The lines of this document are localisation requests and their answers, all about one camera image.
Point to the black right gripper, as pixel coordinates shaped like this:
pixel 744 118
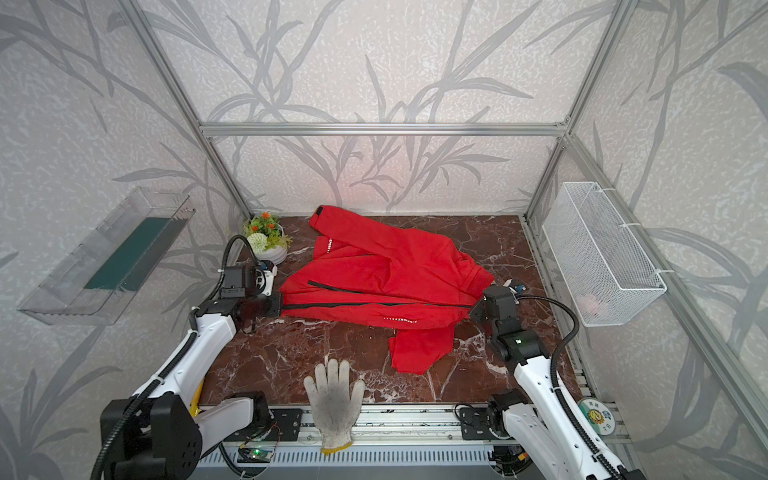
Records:
pixel 477 310

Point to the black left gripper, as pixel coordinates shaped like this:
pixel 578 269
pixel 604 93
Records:
pixel 273 303

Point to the red jacket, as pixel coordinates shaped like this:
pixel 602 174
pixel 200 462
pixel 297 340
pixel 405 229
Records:
pixel 368 273

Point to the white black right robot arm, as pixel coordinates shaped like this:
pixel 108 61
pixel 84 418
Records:
pixel 540 414

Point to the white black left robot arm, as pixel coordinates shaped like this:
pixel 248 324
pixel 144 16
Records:
pixel 153 434

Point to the white ribbed flower pot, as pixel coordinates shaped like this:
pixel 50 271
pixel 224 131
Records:
pixel 270 252

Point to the artificial green flower plant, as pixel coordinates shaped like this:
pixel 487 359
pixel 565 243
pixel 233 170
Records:
pixel 264 232

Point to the white knit work glove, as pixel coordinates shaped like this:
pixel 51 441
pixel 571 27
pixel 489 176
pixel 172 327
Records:
pixel 335 404

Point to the green tape roll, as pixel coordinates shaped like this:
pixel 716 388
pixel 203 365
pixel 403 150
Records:
pixel 598 415

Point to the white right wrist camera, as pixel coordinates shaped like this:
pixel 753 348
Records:
pixel 517 287

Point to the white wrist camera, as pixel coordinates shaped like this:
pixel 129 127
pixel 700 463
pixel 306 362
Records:
pixel 517 287
pixel 266 273

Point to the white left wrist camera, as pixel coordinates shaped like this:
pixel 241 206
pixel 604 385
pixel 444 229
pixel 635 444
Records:
pixel 266 273

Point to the white wire mesh basket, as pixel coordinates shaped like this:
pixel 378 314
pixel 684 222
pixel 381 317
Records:
pixel 609 276

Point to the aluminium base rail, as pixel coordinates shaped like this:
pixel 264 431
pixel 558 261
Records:
pixel 385 435

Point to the clear acrylic wall shelf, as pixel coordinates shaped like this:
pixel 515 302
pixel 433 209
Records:
pixel 96 282

